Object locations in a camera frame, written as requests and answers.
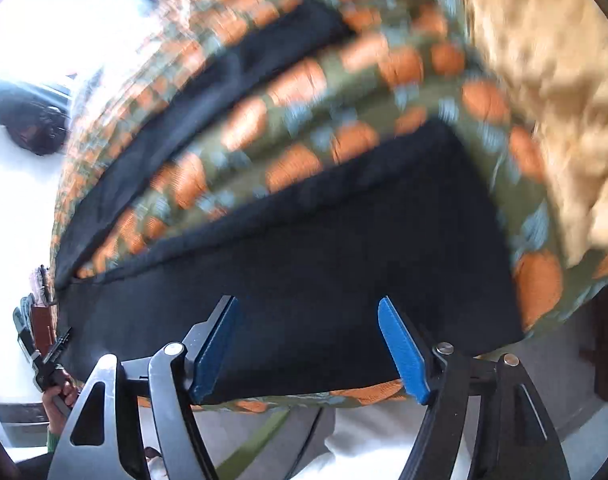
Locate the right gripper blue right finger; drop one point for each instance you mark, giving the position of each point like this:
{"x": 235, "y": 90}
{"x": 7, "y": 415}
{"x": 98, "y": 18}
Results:
{"x": 412, "y": 357}

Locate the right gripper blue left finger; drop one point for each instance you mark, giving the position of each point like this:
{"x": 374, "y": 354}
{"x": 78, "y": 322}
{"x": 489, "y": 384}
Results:
{"x": 206, "y": 346}

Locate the black pants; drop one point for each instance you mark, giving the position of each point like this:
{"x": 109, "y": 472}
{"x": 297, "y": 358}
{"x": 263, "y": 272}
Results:
{"x": 410, "y": 220}

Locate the person's left hand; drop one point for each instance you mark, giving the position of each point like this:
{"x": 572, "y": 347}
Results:
{"x": 57, "y": 395}

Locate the brown wooden nightstand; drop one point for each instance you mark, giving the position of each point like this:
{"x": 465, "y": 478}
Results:
{"x": 43, "y": 328}

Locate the clothes pile on nightstand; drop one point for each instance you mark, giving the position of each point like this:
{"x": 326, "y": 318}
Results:
{"x": 41, "y": 288}

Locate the green object on floor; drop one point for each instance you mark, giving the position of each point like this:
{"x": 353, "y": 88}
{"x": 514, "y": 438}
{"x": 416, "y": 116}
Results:
{"x": 233, "y": 466}

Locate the olive orange floral quilt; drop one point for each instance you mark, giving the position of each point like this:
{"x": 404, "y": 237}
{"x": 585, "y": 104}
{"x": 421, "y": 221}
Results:
{"x": 407, "y": 62}

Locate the mustard yellow dotted blanket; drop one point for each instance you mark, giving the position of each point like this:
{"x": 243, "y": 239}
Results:
{"x": 553, "y": 57}

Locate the dark bags hanging on wall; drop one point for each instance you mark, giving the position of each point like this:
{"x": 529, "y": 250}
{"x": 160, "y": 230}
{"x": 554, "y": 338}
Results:
{"x": 33, "y": 123}

